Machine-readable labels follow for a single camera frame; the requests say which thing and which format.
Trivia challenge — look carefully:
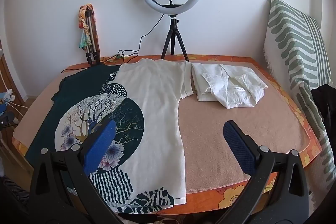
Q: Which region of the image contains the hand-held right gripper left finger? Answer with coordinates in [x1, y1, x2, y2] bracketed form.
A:
[28, 119, 124, 224]

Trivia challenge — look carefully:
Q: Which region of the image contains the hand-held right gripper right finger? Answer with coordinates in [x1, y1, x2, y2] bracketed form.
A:
[213, 120, 310, 224]

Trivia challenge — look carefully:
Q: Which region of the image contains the teal and white printed t-shirt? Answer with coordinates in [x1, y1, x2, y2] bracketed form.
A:
[25, 58, 195, 214]

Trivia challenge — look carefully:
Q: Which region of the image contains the pink fleece blanket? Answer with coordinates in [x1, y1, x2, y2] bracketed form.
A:
[12, 57, 310, 188]

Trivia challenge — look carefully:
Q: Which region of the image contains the white folded garment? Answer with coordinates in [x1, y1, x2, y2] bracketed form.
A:
[190, 63, 268, 109]

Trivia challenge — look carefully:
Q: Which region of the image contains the dark cloth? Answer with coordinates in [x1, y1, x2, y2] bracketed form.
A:
[311, 84, 336, 140]

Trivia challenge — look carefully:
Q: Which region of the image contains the folded tripod with colourful cloth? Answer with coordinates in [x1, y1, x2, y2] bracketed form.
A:
[77, 4, 100, 56]

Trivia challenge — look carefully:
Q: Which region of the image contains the silver folded tripod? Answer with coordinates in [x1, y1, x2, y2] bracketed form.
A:
[84, 10, 101, 65]

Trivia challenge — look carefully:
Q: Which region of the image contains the green striped white pillow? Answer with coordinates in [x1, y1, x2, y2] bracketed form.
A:
[263, 0, 336, 180]

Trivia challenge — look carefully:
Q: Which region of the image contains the black cable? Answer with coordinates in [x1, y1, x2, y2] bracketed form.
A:
[61, 13, 166, 73]

